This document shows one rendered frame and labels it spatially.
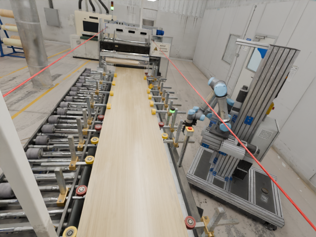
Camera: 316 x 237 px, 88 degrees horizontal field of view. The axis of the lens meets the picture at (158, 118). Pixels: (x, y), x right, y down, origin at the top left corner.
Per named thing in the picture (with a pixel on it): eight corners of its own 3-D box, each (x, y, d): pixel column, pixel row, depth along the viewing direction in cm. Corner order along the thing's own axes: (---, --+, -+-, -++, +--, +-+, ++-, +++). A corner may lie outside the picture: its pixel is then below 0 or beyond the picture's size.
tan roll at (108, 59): (157, 66, 441) (157, 62, 435) (157, 67, 431) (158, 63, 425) (101, 61, 413) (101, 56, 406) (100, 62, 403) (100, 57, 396)
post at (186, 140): (180, 163, 191) (189, 132, 168) (181, 167, 187) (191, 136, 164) (177, 163, 190) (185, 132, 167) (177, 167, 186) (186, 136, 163)
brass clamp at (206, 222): (206, 218, 130) (208, 215, 127) (214, 238, 118) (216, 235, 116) (199, 219, 128) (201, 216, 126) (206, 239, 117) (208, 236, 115)
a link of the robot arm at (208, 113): (231, 84, 199) (211, 119, 216) (223, 81, 206) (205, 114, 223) (226, 82, 191) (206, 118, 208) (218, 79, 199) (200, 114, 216)
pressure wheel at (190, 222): (188, 237, 118) (192, 229, 112) (179, 229, 122) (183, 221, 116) (193, 228, 123) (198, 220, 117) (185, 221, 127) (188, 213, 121)
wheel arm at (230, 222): (235, 220, 131) (237, 217, 129) (237, 225, 129) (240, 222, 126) (184, 225, 123) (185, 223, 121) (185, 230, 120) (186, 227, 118)
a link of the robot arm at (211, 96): (218, 75, 177) (194, 110, 204) (218, 78, 168) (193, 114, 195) (228, 81, 177) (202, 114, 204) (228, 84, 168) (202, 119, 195)
